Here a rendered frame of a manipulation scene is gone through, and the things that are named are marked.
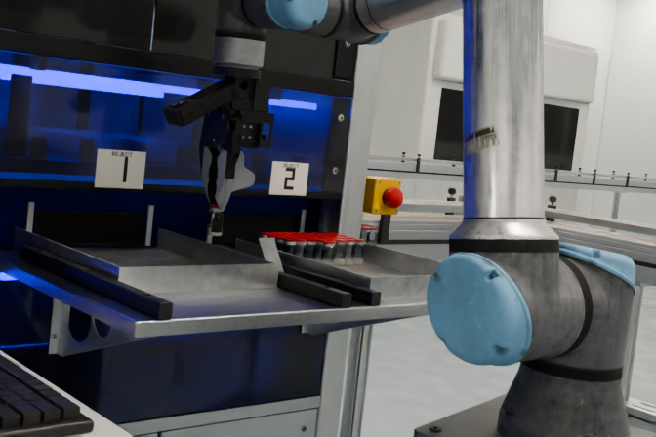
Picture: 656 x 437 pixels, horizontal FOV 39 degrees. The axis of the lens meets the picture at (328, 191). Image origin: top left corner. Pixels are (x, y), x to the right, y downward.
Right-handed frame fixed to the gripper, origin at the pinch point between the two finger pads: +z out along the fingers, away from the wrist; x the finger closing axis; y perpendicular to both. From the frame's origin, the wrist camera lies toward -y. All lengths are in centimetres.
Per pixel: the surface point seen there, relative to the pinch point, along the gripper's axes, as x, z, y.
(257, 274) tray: -10.8, 9.2, 1.7
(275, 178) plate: 16.3, -1.5, 22.5
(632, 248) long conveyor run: 4, 11, 115
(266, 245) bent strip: -2.3, 6.7, 8.7
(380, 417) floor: 141, 107, 171
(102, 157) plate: 14.8, -4.3, -11.5
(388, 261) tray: 2.2, 11.3, 38.7
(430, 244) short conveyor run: 30, 14, 76
